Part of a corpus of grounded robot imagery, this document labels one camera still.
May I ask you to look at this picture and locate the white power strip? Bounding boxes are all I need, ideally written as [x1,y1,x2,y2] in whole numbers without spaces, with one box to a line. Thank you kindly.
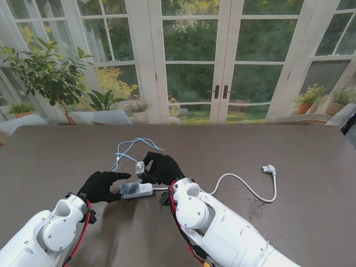
[120,182,154,200]

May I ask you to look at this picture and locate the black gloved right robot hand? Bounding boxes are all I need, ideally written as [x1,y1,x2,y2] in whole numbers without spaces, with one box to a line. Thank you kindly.
[141,151,186,186]

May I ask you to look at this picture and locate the red left arm cables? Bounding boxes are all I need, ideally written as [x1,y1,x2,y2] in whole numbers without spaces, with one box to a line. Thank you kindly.
[62,199,92,267]

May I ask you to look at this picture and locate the grey USB wall charger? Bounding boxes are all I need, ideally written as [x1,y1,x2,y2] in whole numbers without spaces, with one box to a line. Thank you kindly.
[134,161,147,181]

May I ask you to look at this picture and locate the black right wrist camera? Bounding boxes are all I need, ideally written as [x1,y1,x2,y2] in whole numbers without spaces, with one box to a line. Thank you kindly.
[159,192,172,208]

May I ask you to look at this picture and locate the red right arm cables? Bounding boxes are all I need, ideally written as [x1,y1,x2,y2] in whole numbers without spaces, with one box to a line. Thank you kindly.
[169,180,215,267]

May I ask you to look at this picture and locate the printed garden window backdrop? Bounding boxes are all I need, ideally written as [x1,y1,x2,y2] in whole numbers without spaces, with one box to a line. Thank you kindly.
[0,0,356,126]

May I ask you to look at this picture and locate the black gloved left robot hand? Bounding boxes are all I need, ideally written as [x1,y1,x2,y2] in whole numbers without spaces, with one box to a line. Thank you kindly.
[77,171,132,204]

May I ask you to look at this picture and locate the red arm cables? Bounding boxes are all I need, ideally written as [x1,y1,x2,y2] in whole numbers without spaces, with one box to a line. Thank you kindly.
[62,199,92,267]
[169,180,215,267]

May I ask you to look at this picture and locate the dark object beside backdrop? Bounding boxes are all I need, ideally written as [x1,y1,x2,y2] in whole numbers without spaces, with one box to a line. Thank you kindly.
[340,111,356,136]

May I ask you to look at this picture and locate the light blue USB cable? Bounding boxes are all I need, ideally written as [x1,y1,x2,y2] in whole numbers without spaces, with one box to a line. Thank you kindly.
[110,137,165,172]

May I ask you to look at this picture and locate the white power cord with plug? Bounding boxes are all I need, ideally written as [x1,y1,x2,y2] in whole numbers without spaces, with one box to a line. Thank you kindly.
[152,165,278,203]

